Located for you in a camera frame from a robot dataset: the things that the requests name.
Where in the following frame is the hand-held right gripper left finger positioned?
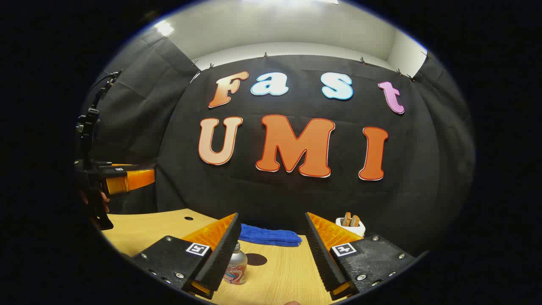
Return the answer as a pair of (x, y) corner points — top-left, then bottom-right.
(131, 213), (242, 299)

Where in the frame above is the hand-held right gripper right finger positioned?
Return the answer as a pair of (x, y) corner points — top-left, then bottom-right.
(305, 212), (418, 301)

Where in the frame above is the silver printed water bottle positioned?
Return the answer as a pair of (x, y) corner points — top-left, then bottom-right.
(223, 242), (248, 285)

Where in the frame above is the white toaster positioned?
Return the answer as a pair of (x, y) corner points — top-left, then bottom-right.
(335, 217), (366, 238)

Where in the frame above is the blue folded towel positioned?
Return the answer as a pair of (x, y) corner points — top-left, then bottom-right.
(239, 224), (303, 247)

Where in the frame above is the black backdrop cloth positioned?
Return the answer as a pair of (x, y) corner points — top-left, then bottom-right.
(80, 28), (477, 255)

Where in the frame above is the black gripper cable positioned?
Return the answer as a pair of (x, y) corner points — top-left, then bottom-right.
(91, 70), (123, 100)

